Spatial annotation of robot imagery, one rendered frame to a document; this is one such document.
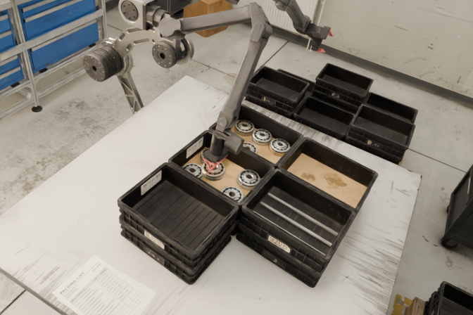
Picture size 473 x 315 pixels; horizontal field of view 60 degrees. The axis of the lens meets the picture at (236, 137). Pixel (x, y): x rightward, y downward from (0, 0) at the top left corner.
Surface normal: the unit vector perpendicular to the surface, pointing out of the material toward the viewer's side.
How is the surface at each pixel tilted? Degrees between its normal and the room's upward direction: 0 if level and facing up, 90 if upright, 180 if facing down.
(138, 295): 0
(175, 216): 0
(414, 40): 90
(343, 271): 0
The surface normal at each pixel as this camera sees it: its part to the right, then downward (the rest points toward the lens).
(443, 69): -0.47, 0.53
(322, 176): 0.13, -0.75
